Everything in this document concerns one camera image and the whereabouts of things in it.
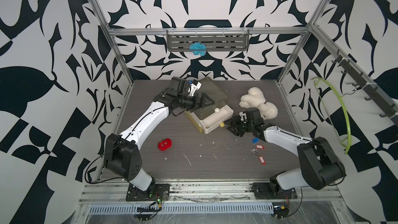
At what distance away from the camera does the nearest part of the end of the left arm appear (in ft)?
2.24

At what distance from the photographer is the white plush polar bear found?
957mm

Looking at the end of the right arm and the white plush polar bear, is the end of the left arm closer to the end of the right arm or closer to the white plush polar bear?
the end of the right arm
